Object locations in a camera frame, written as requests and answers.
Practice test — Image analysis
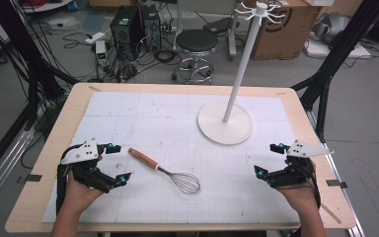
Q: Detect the large black computer tower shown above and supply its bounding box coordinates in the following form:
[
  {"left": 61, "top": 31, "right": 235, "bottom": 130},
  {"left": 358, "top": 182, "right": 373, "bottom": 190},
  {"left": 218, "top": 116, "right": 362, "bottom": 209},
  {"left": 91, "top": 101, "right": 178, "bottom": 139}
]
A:
[{"left": 110, "top": 6, "right": 143, "bottom": 62}]

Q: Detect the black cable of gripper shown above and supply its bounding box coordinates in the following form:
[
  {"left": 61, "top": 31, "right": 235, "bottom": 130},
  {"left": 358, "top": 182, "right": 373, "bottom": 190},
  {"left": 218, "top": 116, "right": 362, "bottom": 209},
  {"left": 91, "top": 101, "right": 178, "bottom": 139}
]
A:
[
  {"left": 310, "top": 161, "right": 323, "bottom": 209},
  {"left": 55, "top": 163, "right": 68, "bottom": 215}
]

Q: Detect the person's left hand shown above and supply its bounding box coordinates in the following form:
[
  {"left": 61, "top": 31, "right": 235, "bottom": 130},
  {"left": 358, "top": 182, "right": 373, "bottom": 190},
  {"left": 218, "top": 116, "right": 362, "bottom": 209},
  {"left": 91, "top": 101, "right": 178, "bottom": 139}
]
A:
[{"left": 58, "top": 171, "right": 105, "bottom": 215}]

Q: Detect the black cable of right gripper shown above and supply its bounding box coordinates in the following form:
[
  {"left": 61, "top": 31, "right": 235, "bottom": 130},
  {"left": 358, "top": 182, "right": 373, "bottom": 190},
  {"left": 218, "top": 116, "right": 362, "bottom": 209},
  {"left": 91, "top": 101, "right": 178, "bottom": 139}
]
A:
[{"left": 310, "top": 161, "right": 323, "bottom": 209}]

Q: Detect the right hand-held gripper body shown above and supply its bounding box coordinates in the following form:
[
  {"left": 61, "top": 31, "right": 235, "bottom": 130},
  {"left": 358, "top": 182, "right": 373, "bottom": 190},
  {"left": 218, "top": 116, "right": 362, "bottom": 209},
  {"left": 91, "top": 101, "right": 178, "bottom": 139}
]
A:
[{"left": 265, "top": 139, "right": 336, "bottom": 190}]

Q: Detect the black laptop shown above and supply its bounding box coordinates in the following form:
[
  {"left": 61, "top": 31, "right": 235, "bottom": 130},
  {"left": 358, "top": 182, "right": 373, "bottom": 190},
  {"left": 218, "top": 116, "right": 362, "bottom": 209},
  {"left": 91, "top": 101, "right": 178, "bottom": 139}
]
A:
[{"left": 202, "top": 16, "right": 235, "bottom": 36}]

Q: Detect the coiled black cable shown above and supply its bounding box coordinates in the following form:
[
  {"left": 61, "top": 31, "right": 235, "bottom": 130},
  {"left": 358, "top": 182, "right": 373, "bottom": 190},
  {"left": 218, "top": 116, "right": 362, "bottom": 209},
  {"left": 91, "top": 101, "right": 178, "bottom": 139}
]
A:
[{"left": 153, "top": 48, "right": 178, "bottom": 65}]

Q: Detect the white flat board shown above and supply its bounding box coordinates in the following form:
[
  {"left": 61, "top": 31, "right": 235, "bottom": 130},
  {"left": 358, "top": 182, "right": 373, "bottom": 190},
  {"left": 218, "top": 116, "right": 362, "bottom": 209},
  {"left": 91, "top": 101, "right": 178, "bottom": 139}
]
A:
[{"left": 303, "top": 39, "right": 373, "bottom": 60}]

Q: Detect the black metal frame stand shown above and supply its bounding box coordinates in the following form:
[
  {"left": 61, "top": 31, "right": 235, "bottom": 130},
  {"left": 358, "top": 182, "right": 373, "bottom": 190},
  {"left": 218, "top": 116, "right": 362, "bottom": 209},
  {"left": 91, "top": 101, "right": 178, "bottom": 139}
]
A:
[
  {"left": 290, "top": 0, "right": 379, "bottom": 144},
  {"left": 0, "top": 0, "right": 80, "bottom": 186}
]

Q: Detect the brown cardboard box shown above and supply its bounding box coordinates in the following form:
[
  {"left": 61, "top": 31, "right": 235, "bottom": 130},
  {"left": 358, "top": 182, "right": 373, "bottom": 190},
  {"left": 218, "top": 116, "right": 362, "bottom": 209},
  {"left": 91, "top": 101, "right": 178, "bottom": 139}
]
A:
[{"left": 251, "top": 0, "right": 323, "bottom": 61}]

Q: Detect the white power strip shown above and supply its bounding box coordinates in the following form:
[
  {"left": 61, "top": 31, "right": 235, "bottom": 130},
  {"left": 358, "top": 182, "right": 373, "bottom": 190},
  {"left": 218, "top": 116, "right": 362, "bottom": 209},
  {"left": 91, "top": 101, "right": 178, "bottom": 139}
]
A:
[{"left": 84, "top": 31, "right": 107, "bottom": 45}]

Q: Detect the wooden handled wire whisk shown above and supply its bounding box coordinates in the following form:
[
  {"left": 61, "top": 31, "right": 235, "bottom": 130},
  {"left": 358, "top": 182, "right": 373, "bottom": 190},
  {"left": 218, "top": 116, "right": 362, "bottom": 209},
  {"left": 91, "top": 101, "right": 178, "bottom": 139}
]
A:
[{"left": 127, "top": 147, "right": 202, "bottom": 196}]

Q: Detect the white hook stand rack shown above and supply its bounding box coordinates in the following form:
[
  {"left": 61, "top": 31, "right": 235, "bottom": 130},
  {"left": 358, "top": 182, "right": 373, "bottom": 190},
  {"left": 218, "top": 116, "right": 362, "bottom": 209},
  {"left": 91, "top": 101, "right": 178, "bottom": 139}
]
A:
[{"left": 196, "top": 1, "right": 286, "bottom": 146}]

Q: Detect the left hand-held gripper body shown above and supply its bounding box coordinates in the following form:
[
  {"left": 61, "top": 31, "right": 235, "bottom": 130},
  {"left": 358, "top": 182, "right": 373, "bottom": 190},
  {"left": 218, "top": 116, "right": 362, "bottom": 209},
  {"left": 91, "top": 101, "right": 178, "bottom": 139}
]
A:
[{"left": 57, "top": 137, "right": 118, "bottom": 195}]

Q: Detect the thin wooden stick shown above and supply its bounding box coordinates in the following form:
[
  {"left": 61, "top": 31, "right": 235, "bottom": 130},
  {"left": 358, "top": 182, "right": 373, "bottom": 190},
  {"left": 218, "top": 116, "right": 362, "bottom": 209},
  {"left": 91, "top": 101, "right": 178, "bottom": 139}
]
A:
[{"left": 320, "top": 202, "right": 342, "bottom": 225}]

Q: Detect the black tape strip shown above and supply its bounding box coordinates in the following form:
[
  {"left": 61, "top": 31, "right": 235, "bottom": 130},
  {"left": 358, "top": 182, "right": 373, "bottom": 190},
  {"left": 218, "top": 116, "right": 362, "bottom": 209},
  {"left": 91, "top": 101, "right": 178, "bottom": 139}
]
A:
[
  {"left": 16, "top": 174, "right": 43, "bottom": 184},
  {"left": 325, "top": 179, "right": 348, "bottom": 190}
]

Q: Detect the small device with green display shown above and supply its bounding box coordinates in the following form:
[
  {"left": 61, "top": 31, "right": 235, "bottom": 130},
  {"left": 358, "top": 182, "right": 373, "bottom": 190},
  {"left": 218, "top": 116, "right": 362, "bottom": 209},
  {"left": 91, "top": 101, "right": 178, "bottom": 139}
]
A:
[{"left": 95, "top": 39, "right": 109, "bottom": 67}]

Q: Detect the black round stool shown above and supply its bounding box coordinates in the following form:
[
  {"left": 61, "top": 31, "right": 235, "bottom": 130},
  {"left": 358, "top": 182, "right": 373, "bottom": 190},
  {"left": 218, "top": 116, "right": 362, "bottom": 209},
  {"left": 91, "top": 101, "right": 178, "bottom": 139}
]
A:
[{"left": 171, "top": 29, "right": 219, "bottom": 86}]

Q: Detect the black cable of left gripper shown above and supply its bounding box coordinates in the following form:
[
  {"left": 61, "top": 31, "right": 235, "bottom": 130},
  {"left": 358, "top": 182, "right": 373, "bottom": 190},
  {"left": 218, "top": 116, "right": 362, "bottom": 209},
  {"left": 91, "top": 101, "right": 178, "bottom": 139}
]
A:
[{"left": 55, "top": 163, "right": 68, "bottom": 215}]

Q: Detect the white grid mat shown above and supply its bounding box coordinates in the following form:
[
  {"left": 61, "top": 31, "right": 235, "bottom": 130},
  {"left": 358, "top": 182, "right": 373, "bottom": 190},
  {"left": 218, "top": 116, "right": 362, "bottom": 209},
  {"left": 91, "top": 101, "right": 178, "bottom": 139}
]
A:
[{"left": 41, "top": 91, "right": 303, "bottom": 225}]

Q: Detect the aluminium rail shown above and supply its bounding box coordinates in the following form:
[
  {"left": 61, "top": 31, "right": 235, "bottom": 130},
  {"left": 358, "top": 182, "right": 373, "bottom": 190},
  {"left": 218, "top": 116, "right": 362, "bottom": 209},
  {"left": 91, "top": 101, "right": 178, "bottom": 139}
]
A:
[{"left": 0, "top": 126, "right": 38, "bottom": 216}]

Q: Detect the slim black computer tower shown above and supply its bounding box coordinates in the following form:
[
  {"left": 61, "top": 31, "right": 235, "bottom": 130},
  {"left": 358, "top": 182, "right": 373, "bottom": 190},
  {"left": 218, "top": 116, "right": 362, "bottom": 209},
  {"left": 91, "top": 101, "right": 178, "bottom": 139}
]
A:
[{"left": 140, "top": 4, "right": 163, "bottom": 52}]

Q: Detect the grey bag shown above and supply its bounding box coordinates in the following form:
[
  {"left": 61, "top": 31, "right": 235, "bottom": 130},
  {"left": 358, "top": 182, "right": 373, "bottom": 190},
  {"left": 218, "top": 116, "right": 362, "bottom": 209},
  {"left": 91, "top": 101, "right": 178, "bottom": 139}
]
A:
[{"left": 311, "top": 12, "right": 352, "bottom": 46}]

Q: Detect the person's right hand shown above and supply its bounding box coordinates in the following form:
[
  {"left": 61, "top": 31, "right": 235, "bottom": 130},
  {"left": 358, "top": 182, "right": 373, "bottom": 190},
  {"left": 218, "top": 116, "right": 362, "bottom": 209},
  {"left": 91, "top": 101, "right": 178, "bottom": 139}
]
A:
[{"left": 275, "top": 183, "right": 321, "bottom": 213}]

